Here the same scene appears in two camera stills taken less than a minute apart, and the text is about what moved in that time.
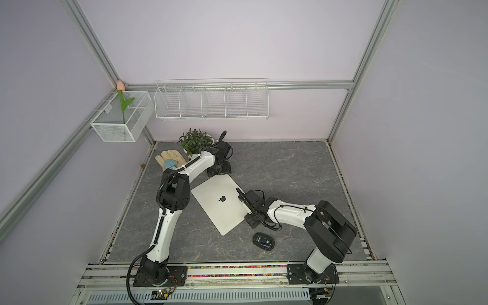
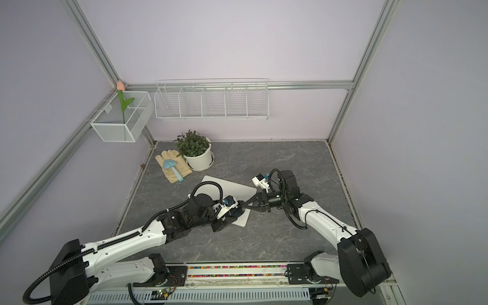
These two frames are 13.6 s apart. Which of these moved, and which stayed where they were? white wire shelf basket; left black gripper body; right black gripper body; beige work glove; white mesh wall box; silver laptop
Moved: left black gripper body; right black gripper body
Stayed: silver laptop; white wire shelf basket; beige work glove; white mesh wall box
